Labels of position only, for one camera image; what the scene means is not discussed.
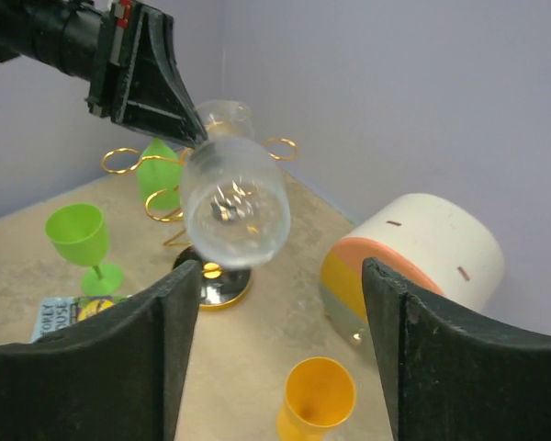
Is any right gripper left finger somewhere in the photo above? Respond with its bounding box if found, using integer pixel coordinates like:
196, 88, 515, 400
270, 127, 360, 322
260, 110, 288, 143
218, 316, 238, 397
0, 261, 201, 440

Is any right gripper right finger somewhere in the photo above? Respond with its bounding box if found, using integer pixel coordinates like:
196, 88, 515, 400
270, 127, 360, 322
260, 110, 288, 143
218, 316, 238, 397
362, 258, 551, 441

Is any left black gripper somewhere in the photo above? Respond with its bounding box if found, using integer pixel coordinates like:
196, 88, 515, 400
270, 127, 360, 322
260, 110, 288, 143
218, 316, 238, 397
86, 1, 208, 147

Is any clear wine glass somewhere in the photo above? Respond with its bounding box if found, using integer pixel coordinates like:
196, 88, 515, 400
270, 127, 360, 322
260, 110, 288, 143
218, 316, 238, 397
179, 136, 291, 268
196, 99, 255, 140

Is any green plastic goblet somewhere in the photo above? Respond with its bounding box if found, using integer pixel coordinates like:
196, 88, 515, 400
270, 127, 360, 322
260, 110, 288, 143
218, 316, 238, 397
136, 159, 182, 210
45, 203, 124, 297

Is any orange plastic goblet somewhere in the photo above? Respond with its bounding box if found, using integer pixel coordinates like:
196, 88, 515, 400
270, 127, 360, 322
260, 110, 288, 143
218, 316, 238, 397
275, 356, 356, 441

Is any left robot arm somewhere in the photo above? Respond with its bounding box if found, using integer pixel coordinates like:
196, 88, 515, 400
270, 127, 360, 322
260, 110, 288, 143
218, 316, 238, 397
0, 1, 208, 147

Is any gold wine glass rack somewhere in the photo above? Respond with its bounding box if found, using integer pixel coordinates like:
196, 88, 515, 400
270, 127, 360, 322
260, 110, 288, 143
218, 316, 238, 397
100, 103, 299, 312

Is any blue treehouse book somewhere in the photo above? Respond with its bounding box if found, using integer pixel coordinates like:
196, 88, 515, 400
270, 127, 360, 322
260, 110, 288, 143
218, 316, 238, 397
29, 295, 129, 344

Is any pastel mini drawer chest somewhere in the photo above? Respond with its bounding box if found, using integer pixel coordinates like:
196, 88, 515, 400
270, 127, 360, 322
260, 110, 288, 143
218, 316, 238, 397
320, 193, 505, 347

